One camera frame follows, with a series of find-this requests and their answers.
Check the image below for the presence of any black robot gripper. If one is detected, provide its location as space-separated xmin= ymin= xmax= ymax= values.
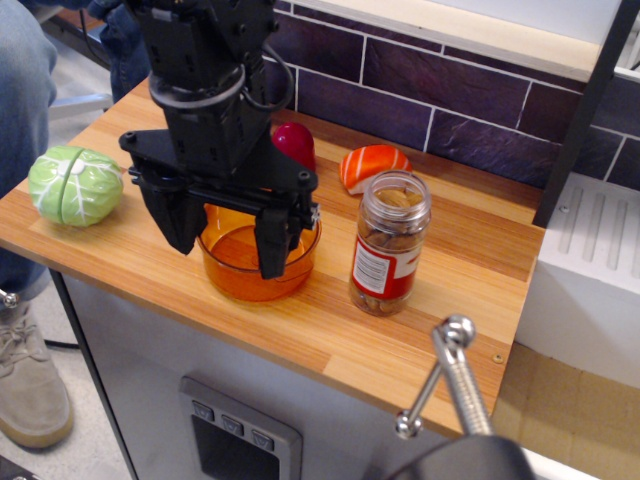
xmin=119 ymin=94 xmax=319 ymax=279

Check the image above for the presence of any clear jar of almonds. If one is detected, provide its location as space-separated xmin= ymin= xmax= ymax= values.
xmin=349 ymin=170 xmax=432 ymax=316

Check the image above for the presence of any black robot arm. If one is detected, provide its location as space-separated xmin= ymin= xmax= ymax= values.
xmin=119 ymin=1 xmax=319 ymax=279

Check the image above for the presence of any orange transparent plastic pot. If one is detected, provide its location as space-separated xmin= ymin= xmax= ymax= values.
xmin=195 ymin=202 xmax=322 ymax=303

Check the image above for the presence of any dark red toy egg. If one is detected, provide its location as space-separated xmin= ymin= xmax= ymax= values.
xmin=271 ymin=122 xmax=316 ymax=172

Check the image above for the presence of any orange salmon sushi toy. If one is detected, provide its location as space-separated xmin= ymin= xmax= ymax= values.
xmin=339 ymin=144 xmax=413 ymax=196

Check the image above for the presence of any green toy cabbage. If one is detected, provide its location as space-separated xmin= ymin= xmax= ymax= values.
xmin=28 ymin=146 xmax=123 ymax=227

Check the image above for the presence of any grey toy oven panel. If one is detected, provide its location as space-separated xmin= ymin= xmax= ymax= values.
xmin=179 ymin=376 xmax=303 ymax=480

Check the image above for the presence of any blue jeans leg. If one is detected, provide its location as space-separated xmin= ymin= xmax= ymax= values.
xmin=88 ymin=1 xmax=151 ymax=102
xmin=0 ymin=0 xmax=59 ymax=301

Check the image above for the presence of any beige suede shoe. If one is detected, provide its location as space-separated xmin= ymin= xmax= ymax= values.
xmin=1 ymin=302 xmax=73 ymax=449

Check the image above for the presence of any white toy sink unit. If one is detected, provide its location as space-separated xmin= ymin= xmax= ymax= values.
xmin=516 ymin=174 xmax=639 ymax=387

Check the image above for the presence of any metal clamp screw handle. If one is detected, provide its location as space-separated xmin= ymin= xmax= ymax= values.
xmin=395 ymin=314 xmax=495 ymax=440

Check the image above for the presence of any dark grey shelf post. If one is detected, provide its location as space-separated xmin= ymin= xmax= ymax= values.
xmin=532 ymin=0 xmax=639 ymax=228

